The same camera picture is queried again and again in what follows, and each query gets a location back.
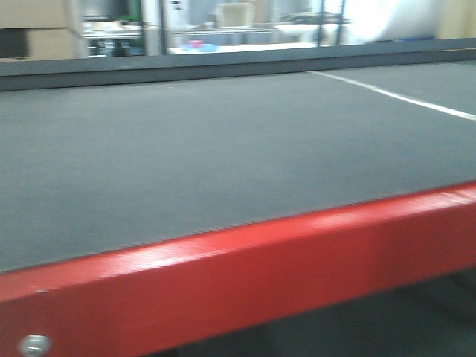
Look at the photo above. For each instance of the small red block far table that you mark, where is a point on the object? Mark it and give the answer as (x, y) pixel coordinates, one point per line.
(196, 43)

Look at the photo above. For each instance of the dark grey conveyor belt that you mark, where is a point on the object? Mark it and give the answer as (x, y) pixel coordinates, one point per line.
(95, 169)

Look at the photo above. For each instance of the blue tray on far table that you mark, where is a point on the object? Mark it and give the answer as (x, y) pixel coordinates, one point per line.
(206, 48)

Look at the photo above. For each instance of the white far table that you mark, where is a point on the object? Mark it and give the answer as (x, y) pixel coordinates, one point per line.
(251, 47)

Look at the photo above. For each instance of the beige open box on shelf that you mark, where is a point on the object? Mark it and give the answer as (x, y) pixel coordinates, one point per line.
(234, 15)

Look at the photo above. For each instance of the cardboard box with black label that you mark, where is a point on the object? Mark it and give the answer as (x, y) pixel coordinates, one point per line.
(32, 44)

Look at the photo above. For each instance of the upper cardboard box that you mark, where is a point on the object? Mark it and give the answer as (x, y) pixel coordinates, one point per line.
(34, 14)

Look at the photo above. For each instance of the red conveyor front rail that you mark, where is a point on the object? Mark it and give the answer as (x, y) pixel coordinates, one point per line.
(155, 297)

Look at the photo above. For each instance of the black vertical post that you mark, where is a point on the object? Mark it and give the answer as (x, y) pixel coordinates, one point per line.
(163, 27)

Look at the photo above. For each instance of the grey conveyor side rail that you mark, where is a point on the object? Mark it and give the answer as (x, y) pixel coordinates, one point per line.
(108, 71)

